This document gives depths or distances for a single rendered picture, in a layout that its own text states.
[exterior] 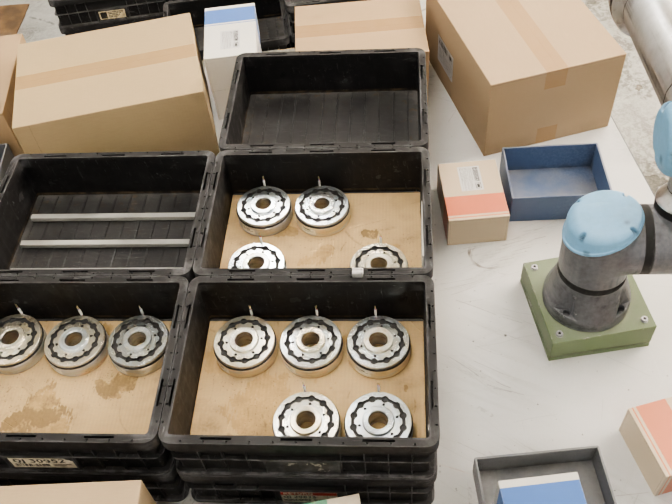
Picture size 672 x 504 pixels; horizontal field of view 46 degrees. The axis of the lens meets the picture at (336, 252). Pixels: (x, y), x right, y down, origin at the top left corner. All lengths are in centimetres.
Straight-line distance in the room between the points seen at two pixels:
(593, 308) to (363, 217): 44
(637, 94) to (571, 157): 140
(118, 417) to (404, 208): 64
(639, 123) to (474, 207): 152
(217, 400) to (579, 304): 63
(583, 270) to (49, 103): 113
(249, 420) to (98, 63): 93
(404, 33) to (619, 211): 76
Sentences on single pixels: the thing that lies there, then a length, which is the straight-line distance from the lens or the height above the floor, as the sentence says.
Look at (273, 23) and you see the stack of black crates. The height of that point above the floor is 38.
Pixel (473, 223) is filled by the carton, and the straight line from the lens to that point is 157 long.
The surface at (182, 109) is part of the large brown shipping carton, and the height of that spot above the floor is 86.
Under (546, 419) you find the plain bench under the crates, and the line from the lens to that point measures 141.
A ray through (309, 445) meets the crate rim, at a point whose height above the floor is 93.
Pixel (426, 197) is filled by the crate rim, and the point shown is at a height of 93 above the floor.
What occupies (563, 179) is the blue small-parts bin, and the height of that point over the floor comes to 70.
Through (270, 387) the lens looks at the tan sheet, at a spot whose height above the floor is 83.
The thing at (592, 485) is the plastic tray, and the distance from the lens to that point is 137.
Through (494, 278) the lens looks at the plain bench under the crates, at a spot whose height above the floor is 70.
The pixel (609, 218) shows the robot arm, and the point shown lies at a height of 99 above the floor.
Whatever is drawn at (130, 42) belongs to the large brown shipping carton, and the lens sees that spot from 190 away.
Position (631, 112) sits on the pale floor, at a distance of 306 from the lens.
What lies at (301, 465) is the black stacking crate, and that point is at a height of 85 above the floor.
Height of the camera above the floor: 194
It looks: 50 degrees down
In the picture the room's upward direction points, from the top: 6 degrees counter-clockwise
